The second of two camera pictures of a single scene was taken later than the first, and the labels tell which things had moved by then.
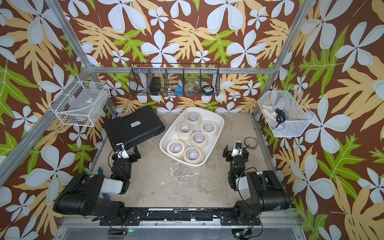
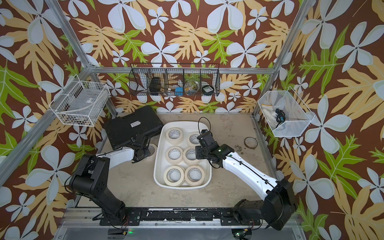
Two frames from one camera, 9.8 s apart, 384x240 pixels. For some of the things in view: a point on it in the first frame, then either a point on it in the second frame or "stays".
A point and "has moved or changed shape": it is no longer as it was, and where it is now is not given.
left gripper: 134,159 → 148,154
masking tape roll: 209,128 → 192,139
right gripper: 230,155 → 198,155
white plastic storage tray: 191,138 has moved or changed shape
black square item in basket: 207,90 stays
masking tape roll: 198,139 → 189,156
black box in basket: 155,86 stays
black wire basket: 174,79 stays
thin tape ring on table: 252,141 stays
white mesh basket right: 285,113 stays
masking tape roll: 193,117 → 174,136
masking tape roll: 184,130 → 152,148
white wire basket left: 81,102 stays
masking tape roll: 176,149 → 173,176
